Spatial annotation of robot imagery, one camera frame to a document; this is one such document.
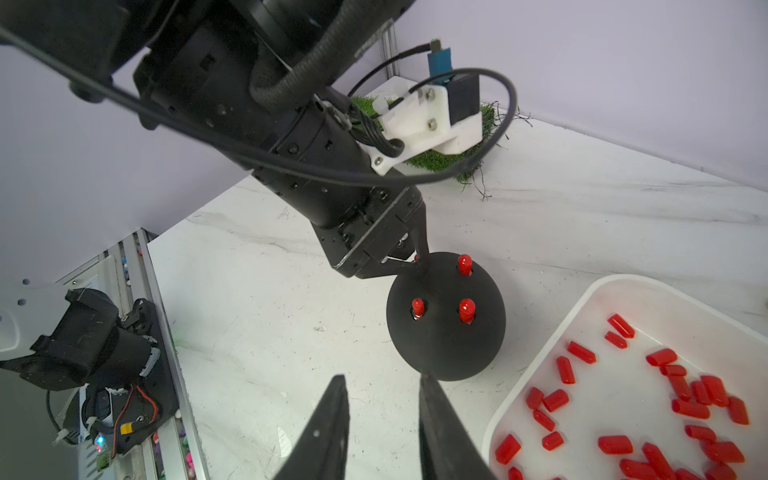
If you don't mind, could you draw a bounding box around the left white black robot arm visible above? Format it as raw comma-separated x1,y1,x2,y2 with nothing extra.
1,1,428,278

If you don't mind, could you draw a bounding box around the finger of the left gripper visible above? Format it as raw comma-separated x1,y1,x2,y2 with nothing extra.
410,209,430,267

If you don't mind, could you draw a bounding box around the green artificial grass mat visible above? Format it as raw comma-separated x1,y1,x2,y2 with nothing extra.
350,95,532,199

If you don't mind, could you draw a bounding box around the white plastic tray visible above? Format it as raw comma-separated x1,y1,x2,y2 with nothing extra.
482,275,767,479

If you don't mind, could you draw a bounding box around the aluminium mounting rail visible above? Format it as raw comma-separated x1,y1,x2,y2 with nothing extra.
56,227,211,480

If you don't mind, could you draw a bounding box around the black round screw base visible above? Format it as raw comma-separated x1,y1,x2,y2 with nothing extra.
386,252,507,381

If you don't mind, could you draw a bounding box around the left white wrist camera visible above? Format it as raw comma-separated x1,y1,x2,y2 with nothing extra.
356,39,483,176

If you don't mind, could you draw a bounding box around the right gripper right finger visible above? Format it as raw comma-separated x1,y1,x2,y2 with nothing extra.
418,373,495,479

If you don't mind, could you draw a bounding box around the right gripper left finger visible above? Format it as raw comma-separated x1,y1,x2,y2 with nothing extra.
275,375,350,480

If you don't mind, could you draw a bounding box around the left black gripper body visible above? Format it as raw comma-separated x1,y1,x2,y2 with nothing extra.
314,186,425,279

